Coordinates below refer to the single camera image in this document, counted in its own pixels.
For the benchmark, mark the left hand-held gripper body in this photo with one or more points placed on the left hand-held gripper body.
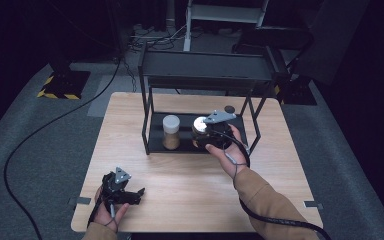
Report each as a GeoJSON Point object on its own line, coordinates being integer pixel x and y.
{"type": "Point", "coordinates": [115, 188]}

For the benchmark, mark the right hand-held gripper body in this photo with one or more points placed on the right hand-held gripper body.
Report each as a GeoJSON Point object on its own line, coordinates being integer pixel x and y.
{"type": "Point", "coordinates": [217, 131]}

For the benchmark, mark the silver-lidded dark jar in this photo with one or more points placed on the silver-lidded dark jar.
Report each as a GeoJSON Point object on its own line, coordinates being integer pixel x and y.
{"type": "Point", "coordinates": [200, 128]}

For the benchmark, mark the black metal two-tier rack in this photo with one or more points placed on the black metal two-tier rack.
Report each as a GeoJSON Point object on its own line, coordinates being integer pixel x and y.
{"type": "Point", "coordinates": [206, 70]}

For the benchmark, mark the person's left hand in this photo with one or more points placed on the person's left hand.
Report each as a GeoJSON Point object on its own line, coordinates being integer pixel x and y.
{"type": "Point", "coordinates": [106, 215]}

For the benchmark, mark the person's right hand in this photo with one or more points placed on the person's right hand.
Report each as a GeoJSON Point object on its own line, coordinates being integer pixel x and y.
{"type": "Point", "coordinates": [228, 158]}

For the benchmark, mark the small black round cap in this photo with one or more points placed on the small black round cap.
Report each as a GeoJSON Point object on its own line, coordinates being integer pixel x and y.
{"type": "Point", "coordinates": [229, 109]}

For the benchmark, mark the grey tape strip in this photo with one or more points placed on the grey tape strip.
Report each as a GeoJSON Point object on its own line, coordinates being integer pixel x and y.
{"type": "Point", "coordinates": [313, 204]}
{"type": "Point", "coordinates": [80, 200]}

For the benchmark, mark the white-lidded brown spice jar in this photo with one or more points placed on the white-lidded brown spice jar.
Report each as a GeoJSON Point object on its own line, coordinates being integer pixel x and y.
{"type": "Point", "coordinates": [171, 132]}

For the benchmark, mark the dark stand base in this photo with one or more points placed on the dark stand base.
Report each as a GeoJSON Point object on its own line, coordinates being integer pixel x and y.
{"type": "Point", "coordinates": [296, 91]}

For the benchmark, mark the stand base with striped tape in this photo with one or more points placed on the stand base with striped tape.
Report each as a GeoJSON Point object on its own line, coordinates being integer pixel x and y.
{"type": "Point", "coordinates": [65, 83]}

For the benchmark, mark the white metal stand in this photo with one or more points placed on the white metal stand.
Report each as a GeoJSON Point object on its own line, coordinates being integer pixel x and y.
{"type": "Point", "coordinates": [225, 13]}

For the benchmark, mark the dark grey panel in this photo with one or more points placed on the dark grey panel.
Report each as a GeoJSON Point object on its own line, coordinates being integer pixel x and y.
{"type": "Point", "coordinates": [333, 36]}

